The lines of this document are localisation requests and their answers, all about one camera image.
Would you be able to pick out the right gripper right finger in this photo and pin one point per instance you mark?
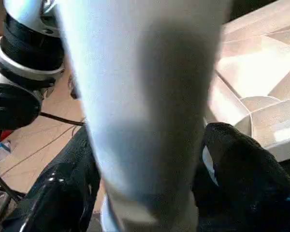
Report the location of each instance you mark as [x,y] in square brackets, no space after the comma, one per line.
[251,188]

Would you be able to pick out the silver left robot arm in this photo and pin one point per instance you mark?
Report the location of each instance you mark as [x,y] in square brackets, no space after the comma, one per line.
[29,53]

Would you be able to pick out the white plastic table top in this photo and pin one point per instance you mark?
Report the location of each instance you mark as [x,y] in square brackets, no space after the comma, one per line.
[261,72]

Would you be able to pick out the white plastic table leg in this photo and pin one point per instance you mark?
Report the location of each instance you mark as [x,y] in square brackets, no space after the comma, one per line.
[145,96]

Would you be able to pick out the black metal table frame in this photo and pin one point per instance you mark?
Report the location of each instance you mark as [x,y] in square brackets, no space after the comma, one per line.
[0,188]

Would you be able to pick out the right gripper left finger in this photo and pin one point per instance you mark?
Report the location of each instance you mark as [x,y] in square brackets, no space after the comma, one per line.
[58,193]

